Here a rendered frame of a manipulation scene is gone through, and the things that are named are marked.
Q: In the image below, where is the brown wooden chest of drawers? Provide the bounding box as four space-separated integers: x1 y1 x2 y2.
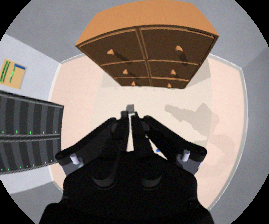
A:
75 0 219 89

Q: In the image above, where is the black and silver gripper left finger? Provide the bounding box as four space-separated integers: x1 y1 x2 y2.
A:
55 105 131 187

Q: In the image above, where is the brown wooden drawer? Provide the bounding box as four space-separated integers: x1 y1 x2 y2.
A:
80 29 144 64
101 60 149 77
149 60 199 79
141 27 214 63
115 77 151 87
151 77 188 89

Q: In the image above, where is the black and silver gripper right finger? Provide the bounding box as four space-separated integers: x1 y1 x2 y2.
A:
130 104 207 187

